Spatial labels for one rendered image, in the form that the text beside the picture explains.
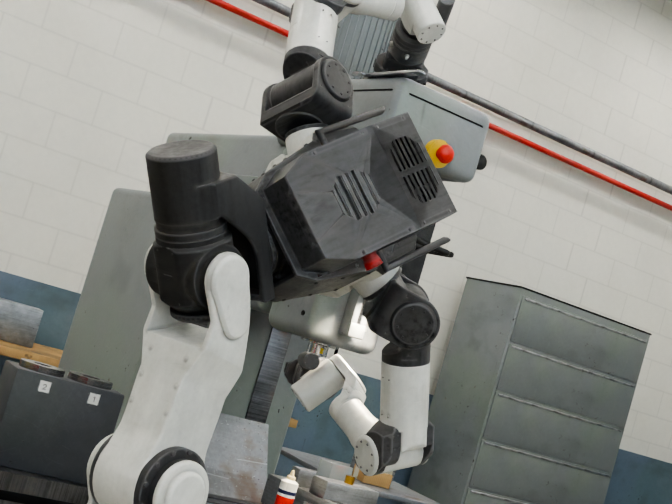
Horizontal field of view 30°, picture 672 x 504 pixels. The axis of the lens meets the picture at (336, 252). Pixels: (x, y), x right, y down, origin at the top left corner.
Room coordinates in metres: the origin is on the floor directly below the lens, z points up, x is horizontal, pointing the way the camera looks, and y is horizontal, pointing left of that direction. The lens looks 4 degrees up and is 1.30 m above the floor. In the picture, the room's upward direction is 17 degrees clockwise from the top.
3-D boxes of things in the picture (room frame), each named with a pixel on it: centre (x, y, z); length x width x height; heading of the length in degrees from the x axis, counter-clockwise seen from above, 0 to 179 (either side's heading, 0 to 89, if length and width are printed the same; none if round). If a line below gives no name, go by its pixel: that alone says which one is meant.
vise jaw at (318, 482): (2.84, -0.17, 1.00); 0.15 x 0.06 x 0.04; 125
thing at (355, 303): (2.72, -0.08, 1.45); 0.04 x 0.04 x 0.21; 32
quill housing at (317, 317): (2.82, -0.02, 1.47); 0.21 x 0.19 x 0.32; 122
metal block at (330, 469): (2.89, -0.14, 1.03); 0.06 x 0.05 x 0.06; 125
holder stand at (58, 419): (2.49, 0.44, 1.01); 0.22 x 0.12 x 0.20; 116
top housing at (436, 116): (2.83, -0.01, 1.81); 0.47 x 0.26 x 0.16; 32
